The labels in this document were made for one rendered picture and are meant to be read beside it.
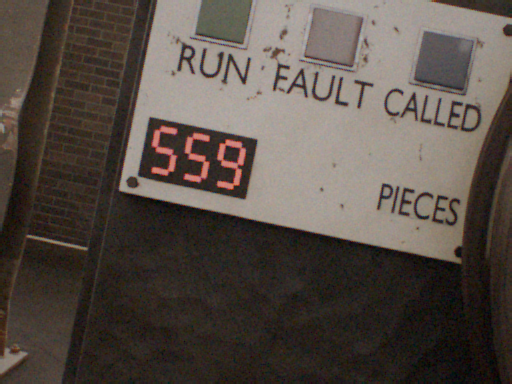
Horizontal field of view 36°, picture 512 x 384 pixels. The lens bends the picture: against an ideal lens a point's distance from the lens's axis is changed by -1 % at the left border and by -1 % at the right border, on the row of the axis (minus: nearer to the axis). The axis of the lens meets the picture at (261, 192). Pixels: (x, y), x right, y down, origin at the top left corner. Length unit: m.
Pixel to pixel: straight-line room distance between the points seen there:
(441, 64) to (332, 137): 0.09
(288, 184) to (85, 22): 6.30
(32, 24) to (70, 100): 3.66
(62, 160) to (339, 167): 6.27
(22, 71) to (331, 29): 2.63
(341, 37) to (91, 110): 6.21
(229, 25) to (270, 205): 0.13
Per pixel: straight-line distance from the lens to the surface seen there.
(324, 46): 0.58
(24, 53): 3.17
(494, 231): 0.46
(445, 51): 0.59
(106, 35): 6.79
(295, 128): 0.58
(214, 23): 0.58
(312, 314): 0.61
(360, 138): 0.58
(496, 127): 0.53
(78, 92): 6.80
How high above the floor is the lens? 1.11
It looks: 3 degrees down
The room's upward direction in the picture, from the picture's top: 12 degrees clockwise
